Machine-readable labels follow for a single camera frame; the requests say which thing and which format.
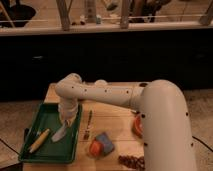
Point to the red grape bunch toy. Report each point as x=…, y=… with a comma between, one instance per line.
x=133, y=162

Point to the green plastic tray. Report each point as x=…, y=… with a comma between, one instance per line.
x=62, y=151

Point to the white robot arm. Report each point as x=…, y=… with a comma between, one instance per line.
x=167, y=135

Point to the red orange bowl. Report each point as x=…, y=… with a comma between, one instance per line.
x=137, y=127

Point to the white round cup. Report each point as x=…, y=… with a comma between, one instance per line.
x=100, y=83

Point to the blue folded towel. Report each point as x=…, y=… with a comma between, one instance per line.
x=108, y=146

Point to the yellow corn cob toy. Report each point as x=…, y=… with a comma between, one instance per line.
x=39, y=141

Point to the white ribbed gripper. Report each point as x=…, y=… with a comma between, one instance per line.
x=68, y=109

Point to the orange toy fruit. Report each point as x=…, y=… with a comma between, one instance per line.
x=95, y=148

